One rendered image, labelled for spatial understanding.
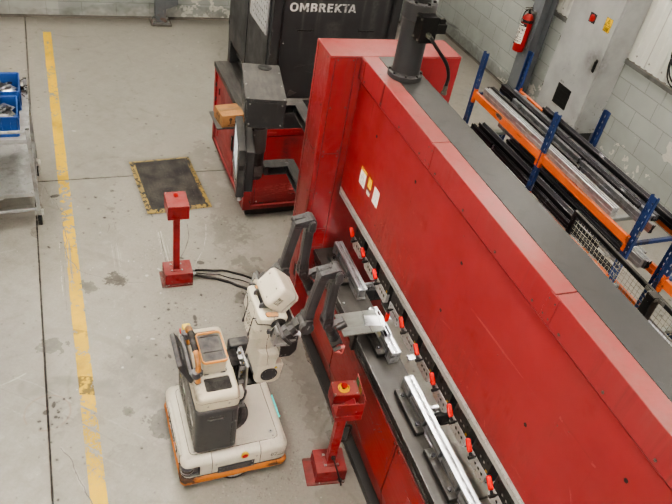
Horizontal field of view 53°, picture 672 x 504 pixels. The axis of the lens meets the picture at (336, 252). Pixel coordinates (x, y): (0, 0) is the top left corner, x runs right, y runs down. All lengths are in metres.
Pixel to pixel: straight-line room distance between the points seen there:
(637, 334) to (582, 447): 0.45
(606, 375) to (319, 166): 2.46
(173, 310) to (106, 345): 0.59
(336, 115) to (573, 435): 2.36
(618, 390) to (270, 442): 2.46
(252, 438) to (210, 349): 0.70
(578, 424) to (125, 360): 3.37
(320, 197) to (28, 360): 2.33
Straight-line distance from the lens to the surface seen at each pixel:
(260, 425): 4.38
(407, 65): 3.77
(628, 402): 2.40
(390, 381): 3.96
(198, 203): 6.49
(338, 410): 3.90
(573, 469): 2.74
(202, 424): 3.99
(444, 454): 3.63
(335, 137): 4.22
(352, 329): 4.01
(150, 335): 5.24
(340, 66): 4.00
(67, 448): 4.69
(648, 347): 2.55
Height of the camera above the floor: 3.82
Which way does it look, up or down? 39 degrees down
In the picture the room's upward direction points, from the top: 11 degrees clockwise
